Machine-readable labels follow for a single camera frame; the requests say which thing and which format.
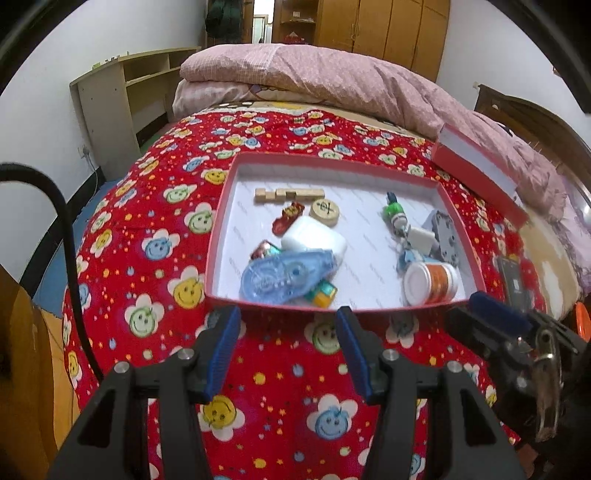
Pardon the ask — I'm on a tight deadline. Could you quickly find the green yellow toy block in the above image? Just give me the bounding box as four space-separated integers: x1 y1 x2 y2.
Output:
310 281 337 308

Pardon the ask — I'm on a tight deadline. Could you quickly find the red cardboard box tray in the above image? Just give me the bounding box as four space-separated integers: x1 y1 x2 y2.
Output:
204 152 488 315

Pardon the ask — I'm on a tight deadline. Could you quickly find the brown wooden furniture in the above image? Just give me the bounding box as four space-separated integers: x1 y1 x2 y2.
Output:
0 265 81 480

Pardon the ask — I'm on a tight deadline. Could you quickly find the white plastic case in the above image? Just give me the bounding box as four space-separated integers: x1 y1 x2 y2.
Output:
281 217 348 268

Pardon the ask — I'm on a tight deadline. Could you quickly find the dark hanging jacket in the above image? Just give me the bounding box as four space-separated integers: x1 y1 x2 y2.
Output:
205 0 243 44

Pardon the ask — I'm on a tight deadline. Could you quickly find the notched wooden puzzle stick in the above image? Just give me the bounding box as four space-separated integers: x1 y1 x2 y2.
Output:
254 187 325 204

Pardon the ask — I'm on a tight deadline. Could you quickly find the pink quilt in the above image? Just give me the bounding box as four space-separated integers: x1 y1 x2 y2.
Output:
173 44 568 217

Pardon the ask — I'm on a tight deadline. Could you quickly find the blue correction tape dispenser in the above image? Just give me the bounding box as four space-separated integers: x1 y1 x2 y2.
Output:
240 249 338 304

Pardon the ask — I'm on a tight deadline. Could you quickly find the orange bottle white cap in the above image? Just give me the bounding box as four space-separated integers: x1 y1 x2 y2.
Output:
403 261 460 306

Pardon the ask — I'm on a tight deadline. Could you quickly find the dark wooden headboard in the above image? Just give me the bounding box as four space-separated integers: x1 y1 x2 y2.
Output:
475 84 591 185

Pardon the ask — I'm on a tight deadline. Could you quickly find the brown wooden wardrobe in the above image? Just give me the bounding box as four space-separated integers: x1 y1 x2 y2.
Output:
272 0 451 84

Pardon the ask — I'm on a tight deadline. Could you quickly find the light blue small object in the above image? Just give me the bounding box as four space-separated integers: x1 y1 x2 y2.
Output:
398 249 428 278

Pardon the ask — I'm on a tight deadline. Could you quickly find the black cable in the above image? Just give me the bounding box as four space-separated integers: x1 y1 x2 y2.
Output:
0 162 105 384

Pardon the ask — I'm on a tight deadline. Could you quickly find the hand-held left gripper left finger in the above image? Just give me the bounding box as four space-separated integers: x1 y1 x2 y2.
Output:
46 305 242 480

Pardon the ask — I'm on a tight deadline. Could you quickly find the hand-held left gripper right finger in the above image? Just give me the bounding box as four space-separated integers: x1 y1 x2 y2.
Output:
335 305 525 480

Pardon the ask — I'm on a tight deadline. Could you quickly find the purple patterned pillow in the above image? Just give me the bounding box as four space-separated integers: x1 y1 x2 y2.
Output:
551 171 591 291

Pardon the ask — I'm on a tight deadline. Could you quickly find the white power adapter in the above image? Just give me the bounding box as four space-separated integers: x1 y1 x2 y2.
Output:
407 226 437 254

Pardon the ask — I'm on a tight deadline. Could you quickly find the dark flat card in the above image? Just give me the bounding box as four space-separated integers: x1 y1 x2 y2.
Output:
496 255 532 308

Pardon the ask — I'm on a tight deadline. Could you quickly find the round wooden chess piece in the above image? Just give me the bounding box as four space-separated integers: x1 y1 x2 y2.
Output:
310 198 341 227

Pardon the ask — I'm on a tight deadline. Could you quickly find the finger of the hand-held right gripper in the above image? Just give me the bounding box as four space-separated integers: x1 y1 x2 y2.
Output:
468 291 578 356
444 307 533 371

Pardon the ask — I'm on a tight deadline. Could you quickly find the red cardboard box lid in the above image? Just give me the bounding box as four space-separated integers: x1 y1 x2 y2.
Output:
431 122 529 227

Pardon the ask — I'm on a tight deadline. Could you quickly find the cartoon print bed sheet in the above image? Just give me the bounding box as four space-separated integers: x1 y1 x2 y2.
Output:
198 95 587 319

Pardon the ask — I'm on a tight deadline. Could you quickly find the beige wooden bookshelf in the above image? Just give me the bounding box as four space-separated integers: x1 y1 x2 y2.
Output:
69 47 201 181

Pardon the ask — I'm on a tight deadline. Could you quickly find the grey metal bracket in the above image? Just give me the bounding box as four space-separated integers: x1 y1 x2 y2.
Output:
422 210 461 268

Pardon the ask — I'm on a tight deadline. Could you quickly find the red flower print blanket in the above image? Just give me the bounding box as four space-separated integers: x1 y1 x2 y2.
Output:
62 108 555 480

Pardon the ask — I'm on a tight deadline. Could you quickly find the small green bottle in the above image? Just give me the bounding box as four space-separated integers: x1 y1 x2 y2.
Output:
382 191 409 236

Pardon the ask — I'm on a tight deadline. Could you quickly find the orange object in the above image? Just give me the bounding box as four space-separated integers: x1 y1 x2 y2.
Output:
575 302 591 343

